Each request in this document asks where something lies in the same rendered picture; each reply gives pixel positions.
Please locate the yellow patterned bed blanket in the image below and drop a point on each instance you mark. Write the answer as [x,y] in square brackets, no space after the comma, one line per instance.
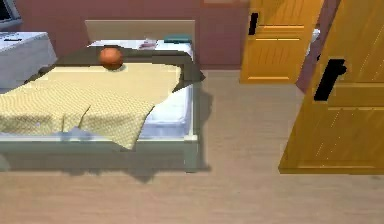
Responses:
[96,96]

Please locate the small black flat object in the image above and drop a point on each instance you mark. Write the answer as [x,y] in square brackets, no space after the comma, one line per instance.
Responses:
[12,39]

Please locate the window with white frame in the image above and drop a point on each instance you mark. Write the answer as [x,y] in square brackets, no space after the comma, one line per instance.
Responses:
[7,13]

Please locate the orange basketball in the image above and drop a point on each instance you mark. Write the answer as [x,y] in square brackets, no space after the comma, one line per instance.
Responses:
[111,58]

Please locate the white bed with pale frame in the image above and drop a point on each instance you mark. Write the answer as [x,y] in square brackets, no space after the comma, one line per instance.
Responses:
[168,115]

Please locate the yellow wooden room door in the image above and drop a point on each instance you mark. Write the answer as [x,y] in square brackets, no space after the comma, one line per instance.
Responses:
[346,113]
[278,43]

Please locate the white chest of drawers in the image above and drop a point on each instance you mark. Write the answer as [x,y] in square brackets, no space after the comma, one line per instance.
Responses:
[21,58]

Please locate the teal book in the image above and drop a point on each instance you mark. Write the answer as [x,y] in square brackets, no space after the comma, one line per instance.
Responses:
[177,38]

